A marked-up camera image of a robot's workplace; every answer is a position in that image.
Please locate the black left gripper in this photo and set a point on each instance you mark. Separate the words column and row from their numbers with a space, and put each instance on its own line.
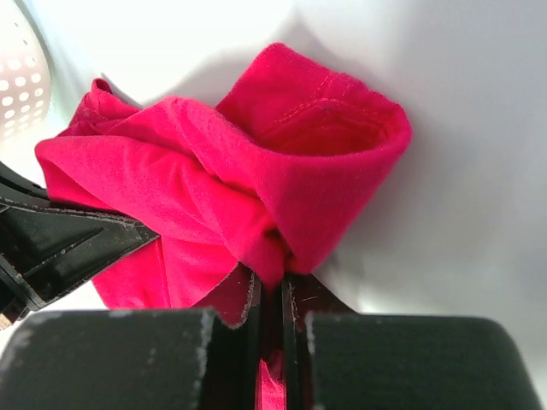
column 47, row 253

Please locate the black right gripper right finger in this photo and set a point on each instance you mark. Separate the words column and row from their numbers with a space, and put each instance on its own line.
column 337, row 358

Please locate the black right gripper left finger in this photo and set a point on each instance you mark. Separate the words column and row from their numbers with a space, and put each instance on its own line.
column 204, row 357

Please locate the magenta t shirt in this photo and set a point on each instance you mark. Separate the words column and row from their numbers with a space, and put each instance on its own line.
column 270, row 178

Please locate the white perforated plastic basket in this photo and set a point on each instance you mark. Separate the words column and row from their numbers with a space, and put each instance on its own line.
column 26, row 85

